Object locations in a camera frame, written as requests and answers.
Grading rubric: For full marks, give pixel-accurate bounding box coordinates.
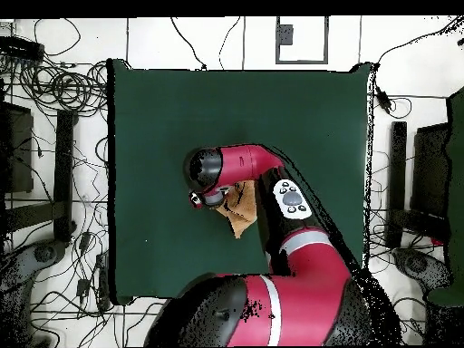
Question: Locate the black coiled cable bundle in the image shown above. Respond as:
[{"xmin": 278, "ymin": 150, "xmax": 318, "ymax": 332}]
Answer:
[{"xmin": 19, "ymin": 59, "xmax": 109, "ymax": 113}]

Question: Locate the small black adapter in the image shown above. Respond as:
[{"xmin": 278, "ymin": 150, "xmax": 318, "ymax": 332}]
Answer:
[{"xmin": 75, "ymin": 277, "xmax": 91, "ymax": 299}]

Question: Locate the black stand foot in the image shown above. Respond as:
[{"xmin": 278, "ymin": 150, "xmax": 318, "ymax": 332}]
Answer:
[
  {"xmin": 384, "ymin": 121, "xmax": 408, "ymax": 249},
  {"xmin": 53, "ymin": 109, "xmax": 77, "ymax": 243}
]

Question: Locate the dark wheeled base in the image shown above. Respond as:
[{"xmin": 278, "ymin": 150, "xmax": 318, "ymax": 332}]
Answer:
[
  {"xmin": 392, "ymin": 247, "xmax": 452, "ymax": 291},
  {"xmin": 0, "ymin": 240, "xmax": 68, "ymax": 291}
]

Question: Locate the dark green table cloth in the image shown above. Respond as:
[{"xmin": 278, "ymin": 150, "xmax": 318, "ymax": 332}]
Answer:
[{"xmin": 107, "ymin": 58, "xmax": 372, "ymax": 305}]

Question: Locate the gray floor outlet box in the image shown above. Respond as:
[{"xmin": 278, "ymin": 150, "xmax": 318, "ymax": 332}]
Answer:
[{"xmin": 276, "ymin": 24, "xmax": 294, "ymax": 46}]

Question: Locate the black power adapter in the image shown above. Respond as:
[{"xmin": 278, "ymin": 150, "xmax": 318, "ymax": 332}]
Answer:
[{"xmin": 374, "ymin": 84, "xmax": 394, "ymax": 115}]

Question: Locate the tan terry towel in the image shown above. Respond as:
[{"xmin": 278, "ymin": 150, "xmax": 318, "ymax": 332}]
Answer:
[{"xmin": 213, "ymin": 179, "xmax": 259, "ymax": 240}]

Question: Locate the black equipment box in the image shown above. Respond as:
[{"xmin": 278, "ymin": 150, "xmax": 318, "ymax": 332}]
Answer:
[
  {"xmin": 412, "ymin": 121, "xmax": 450, "ymax": 218},
  {"xmin": 0, "ymin": 101, "xmax": 34, "ymax": 194}
]

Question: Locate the black power strip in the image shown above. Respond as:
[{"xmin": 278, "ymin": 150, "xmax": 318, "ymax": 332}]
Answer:
[{"xmin": 0, "ymin": 34, "xmax": 45, "ymax": 62}]

